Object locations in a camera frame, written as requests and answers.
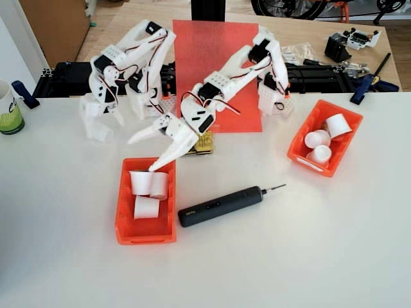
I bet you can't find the white fixed gripper finger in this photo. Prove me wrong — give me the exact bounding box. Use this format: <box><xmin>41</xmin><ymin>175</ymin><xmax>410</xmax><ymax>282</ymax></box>
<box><xmin>85</xmin><ymin>123</ymin><xmax>100</xmax><ymax>141</ymax></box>
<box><xmin>147</xmin><ymin>136</ymin><xmax>199</xmax><ymax>172</ymax></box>

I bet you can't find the white moving gripper finger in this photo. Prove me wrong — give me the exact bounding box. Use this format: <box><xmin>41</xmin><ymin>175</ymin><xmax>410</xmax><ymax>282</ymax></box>
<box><xmin>127</xmin><ymin>123</ymin><xmax>164</xmax><ymax>145</ymax></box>
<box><xmin>110</xmin><ymin>107</ymin><xmax>126</xmax><ymax>127</ymax></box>

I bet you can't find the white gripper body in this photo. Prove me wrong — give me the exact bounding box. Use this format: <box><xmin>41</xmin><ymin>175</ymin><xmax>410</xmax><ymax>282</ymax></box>
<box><xmin>79</xmin><ymin>95</ymin><xmax>112</xmax><ymax>128</ymax></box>
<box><xmin>153</xmin><ymin>112</ymin><xmax>199</xmax><ymax>144</ymax></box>

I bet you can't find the white coffee pod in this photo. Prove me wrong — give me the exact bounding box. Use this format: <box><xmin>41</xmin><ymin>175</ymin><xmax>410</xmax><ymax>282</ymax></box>
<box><xmin>324</xmin><ymin>112</ymin><xmax>353</xmax><ymax>139</ymax></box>
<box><xmin>150</xmin><ymin>172</ymin><xmax>170</xmax><ymax>201</ymax></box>
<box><xmin>304</xmin><ymin>144</ymin><xmax>333</xmax><ymax>165</ymax></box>
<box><xmin>133</xmin><ymin>195</ymin><xmax>161</xmax><ymax>221</ymax></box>
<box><xmin>304</xmin><ymin>129</ymin><xmax>331</xmax><ymax>150</ymax></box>
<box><xmin>94</xmin><ymin>123</ymin><xmax>112</xmax><ymax>144</ymax></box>

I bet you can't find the yellow and black packet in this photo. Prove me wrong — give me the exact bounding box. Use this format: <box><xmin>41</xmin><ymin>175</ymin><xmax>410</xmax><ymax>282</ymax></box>
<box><xmin>186</xmin><ymin>130</ymin><xmax>215</xmax><ymax>157</ymax></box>

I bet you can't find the blue lid coffee pod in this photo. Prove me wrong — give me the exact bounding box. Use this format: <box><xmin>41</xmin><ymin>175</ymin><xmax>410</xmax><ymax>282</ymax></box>
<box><xmin>128</xmin><ymin>171</ymin><xmax>153</xmax><ymax>196</ymax></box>

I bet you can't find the orange plastic bin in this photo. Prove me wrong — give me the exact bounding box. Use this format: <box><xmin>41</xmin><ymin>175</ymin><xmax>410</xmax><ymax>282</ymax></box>
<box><xmin>114</xmin><ymin>157</ymin><xmax>179</xmax><ymax>246</ymax></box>

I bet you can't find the orange bin with white label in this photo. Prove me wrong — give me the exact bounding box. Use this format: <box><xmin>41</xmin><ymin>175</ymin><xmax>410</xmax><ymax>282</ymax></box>
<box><xmin>286</xmin><ymin>99</ymin><xmax>363</xmax><ymax>178</ymax></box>

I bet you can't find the dark grey electric screwdriver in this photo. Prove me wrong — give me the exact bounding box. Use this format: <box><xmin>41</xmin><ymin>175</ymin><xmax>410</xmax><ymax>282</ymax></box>
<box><xmin>177</xmin><ymin>183</ymin><xmax>286</xmax><ymax>228</ymax></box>

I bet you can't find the red foam sheet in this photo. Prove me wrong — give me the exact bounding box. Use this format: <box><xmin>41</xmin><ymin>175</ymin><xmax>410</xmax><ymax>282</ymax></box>
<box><xmin>172</xmin><ymin>19</ymin><xmax>263</xmax><ymax>133</ymax></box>

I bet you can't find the white and green mug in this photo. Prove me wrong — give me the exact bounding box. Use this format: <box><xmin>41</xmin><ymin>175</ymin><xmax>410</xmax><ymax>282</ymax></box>
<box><xmin>0</xmin><ymin>78</ymin><xmax>26</xmax><ymax>135</ymax></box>

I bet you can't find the black bicycle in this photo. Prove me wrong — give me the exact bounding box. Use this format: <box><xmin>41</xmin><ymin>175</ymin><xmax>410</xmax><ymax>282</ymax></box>
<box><xmin>250</xmin><ymin>0</ymin><xmax>341</xmax><ymax>20</ymax></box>

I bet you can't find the black printed part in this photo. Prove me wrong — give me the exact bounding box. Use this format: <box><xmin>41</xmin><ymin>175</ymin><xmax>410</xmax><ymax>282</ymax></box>
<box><xmin>324</xmin><ymin>33</ymin><xmax>351</xmax><ymax>64</ymax></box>

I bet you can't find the silver metal clamp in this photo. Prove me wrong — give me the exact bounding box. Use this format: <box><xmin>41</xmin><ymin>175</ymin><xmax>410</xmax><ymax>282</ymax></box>
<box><xmin>333</xmin><ymin>61</ymin><xmax>370</xmax><ymax>78</ymax></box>

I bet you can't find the blue clamp with black bar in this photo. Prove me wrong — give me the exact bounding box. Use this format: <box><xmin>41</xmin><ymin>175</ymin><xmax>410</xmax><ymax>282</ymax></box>
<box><xmin>349</xmin><ymin>53</ymin><xmax>399</xmax><ymax>105</ymax></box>

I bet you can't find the white device with circuit board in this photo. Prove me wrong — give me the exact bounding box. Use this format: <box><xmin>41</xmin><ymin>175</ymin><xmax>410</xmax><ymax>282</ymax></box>
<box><xmin>342</xmin><ymin>28</ymin><xmax>382</xmax><ymax>51</ymax></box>

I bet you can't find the orange stand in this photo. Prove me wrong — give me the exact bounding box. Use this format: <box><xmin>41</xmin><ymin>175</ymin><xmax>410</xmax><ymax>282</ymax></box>
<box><xmin>338</xmin><ymin>0</ymin><xmax>351</xmax><ymax>23</ymax></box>

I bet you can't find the blue clamp handle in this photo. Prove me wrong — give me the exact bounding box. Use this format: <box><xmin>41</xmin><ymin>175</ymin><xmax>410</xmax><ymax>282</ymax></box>
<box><xmin>12</xmin><ymin>80</ymin><xmax>40</xmax><ymax>109</ymax></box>

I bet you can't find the black upright post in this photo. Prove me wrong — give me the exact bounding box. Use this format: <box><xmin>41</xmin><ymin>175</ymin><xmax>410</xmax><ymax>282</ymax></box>
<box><xmin>191</xmin><ymin>0</ymin><xmax>225</xmax><ymax>21</ymax></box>

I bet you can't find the black handled screwdriver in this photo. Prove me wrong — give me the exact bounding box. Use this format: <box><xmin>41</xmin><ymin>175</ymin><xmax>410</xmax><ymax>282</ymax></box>
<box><xmin>303</xmin><ymin>57</ymin><xmax>331</xmax><ymax>67</ymax></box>

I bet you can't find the black aluminium rail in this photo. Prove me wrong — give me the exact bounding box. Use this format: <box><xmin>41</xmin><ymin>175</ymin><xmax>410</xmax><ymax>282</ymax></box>
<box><xmin>31</xmin><ymin>64</ymin><xmax>360</xmax><ymax>98</ymax></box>

